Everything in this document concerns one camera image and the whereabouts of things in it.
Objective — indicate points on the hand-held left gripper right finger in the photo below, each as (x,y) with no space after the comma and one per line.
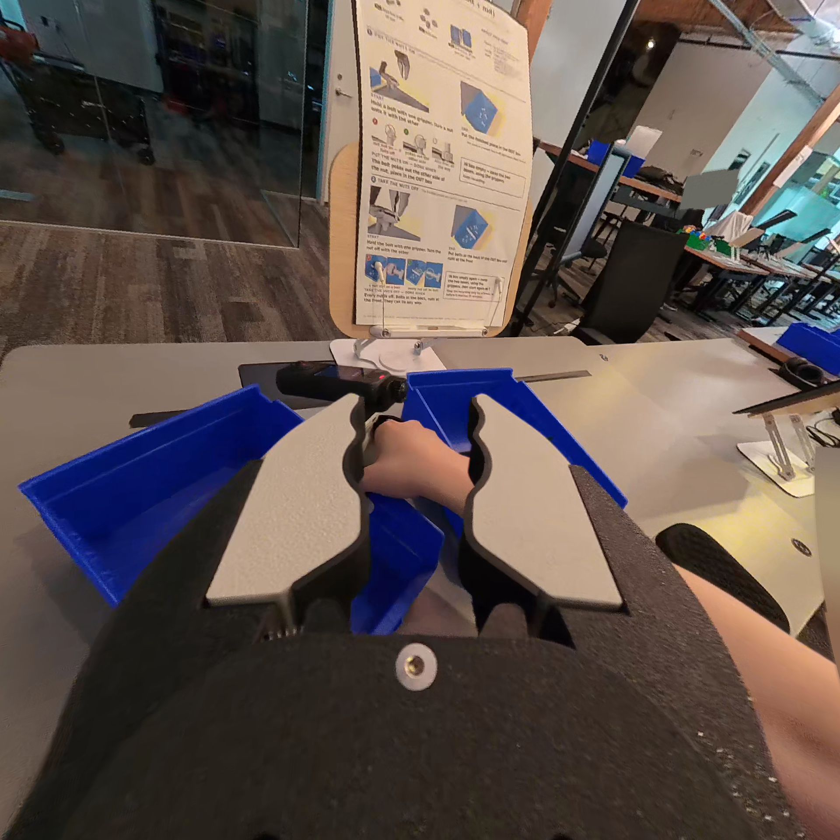
(538,525)

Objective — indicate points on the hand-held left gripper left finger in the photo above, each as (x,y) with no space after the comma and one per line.
(295,512)

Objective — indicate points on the blue plastic bin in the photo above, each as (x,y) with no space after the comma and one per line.
(131,499)
(810,344)
(446,400)

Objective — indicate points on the person's right forearm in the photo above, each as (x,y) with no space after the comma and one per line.
(774,669)

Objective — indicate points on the black elbow rest pad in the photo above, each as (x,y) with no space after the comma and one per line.
(722,571)

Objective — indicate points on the person's right hand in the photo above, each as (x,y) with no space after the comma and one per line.
(420,466)

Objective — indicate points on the white board stand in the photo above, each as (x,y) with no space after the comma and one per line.
(394,358)
(781,466)

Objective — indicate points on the paper instruction sheet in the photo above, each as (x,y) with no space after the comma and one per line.
(446,164)

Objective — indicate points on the black office chair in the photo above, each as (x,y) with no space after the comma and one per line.
(630,282)

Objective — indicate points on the black headphones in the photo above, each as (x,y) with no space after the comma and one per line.
(804,373)

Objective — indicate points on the green toy brick tray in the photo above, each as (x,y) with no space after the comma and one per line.
(705,239)

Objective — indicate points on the black floor sign stand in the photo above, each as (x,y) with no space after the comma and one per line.
(571,164)

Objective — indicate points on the wooden high table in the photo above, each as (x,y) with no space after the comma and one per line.
(590,164)

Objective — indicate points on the blue storage crate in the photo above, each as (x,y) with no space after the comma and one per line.
(598,152)

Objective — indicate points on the black wheeled cart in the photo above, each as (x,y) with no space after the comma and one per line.
(79,98)

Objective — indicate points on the black bag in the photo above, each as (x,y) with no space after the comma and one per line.
(663,174)

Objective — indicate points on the white foam box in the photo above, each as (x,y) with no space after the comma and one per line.
(643,141)

